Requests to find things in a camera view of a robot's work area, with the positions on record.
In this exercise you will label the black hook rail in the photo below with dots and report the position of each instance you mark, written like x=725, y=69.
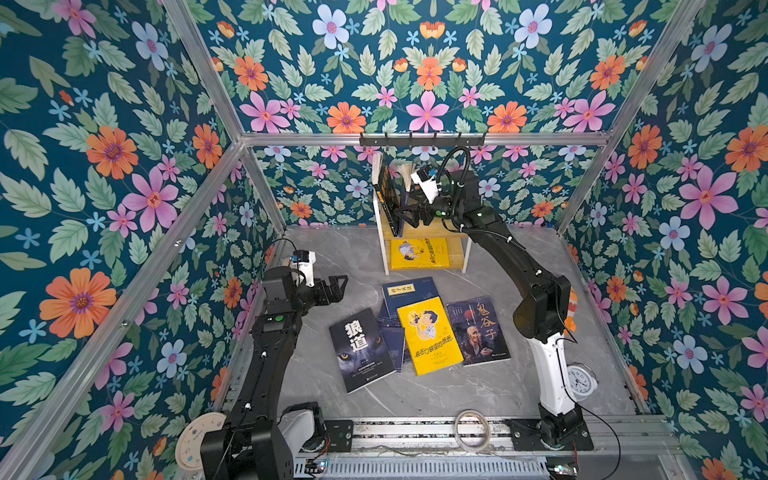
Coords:
x=438, y=140

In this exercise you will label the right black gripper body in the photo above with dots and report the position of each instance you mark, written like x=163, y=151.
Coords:
x=443, y=207

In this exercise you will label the navy book underneath pile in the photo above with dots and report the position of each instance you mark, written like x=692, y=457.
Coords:
x=394, y=337

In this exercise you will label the beige round wall clock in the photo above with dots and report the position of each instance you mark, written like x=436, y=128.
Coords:
x=188, y=448

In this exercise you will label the dark book leaning on shelf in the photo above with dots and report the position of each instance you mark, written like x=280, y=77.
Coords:
x=388, y=196

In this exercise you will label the yellow cartoon cover book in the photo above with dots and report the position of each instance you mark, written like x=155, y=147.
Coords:
x=429, y=336

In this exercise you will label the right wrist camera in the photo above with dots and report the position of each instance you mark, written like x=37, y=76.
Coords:
x=425, y=179

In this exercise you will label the black wolf cover book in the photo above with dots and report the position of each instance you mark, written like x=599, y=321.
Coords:
x=360, y=350

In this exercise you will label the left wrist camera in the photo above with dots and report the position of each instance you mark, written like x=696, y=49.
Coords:
x=304, y=261

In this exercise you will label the navy book yellow label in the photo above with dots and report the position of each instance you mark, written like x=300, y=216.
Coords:
x=405, y=213

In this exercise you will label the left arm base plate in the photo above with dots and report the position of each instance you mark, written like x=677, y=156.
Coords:
x=339, y=436

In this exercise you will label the dark old man cover book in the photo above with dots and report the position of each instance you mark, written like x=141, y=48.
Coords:
x=478, y=331

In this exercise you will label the yellow book on lower shelf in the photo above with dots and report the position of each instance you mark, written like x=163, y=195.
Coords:
x=409, y=254

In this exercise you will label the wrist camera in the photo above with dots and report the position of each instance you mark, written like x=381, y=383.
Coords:
x=304, y=261
x=425, y=179

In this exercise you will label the navy book at back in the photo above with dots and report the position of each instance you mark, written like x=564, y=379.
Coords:
x=404, y=293

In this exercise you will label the clear tape roll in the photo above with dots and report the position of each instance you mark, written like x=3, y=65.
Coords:
x=471, y=431

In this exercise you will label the white alarm clock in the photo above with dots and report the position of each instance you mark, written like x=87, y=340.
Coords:
x=582, y=381

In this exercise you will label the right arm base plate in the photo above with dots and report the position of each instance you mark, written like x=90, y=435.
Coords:
x=537, y=435

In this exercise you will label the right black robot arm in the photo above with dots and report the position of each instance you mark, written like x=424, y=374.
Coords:
x=545, y=297

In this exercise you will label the orange shark plush toy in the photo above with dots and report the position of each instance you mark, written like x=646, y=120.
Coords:
x=570, y=324

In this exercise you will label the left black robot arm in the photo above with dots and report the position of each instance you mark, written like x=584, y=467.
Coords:
x=255, y=442

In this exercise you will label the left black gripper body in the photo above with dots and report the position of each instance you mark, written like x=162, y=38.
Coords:
x=314, y=296

